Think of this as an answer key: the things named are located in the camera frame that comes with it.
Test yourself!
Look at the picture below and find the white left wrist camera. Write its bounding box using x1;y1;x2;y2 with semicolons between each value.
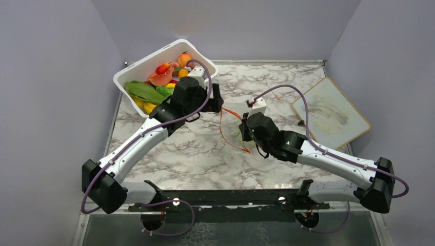
188;66;208;89

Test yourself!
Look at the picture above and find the light green lettuce toy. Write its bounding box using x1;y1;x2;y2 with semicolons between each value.
155;86;174;98

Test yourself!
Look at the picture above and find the yellow banana toy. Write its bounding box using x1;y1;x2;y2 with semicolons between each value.
143;102;157;115

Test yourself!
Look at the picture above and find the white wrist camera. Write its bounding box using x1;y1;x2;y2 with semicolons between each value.
188;66;208;89
247;97;267;117

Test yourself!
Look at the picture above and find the green cabbage toy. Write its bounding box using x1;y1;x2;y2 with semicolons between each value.
235;131;247;150

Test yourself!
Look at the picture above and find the clear zip bag orange zipper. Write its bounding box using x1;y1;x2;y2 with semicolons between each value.
219;97;251;153

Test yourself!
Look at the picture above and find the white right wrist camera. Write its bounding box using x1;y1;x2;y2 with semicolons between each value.
247;97;267;117

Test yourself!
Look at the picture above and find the watermelon slice toy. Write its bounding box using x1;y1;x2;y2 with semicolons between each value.
148;67;173;87

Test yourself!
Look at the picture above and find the white marker pen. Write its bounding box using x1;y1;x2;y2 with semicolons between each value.
266;82;280;100

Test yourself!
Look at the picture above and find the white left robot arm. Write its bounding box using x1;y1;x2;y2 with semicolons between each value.
81;76;223;214

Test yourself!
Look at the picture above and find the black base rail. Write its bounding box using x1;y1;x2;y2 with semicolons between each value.
128;189;329;223

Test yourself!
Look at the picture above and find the peach toy at back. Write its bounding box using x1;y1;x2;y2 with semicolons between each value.
177;52;195;68

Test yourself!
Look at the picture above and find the wood framed white board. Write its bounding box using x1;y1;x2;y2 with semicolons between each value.
304;77;371;150

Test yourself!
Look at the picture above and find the white plastic bin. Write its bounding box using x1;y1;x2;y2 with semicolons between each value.
113;39;219;118

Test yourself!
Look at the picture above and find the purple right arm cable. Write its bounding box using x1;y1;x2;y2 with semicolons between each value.
253;84;410;199

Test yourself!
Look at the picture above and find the small yellow mango toy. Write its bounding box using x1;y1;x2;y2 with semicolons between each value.
178;68;189;79

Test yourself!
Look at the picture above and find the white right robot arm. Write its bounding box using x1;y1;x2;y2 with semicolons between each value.
239;112;395;214

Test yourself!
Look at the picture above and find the green leafy vegetable toy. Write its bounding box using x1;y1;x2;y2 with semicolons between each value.
124;80;167;105

